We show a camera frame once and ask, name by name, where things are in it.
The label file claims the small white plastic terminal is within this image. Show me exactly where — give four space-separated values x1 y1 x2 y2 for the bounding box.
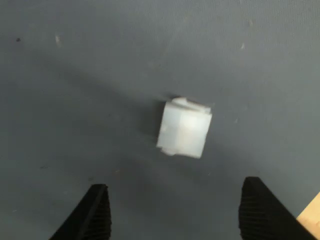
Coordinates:
156 96 213 159

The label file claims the dark grey mat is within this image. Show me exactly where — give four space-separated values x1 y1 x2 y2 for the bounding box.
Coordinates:
0 0 320 240

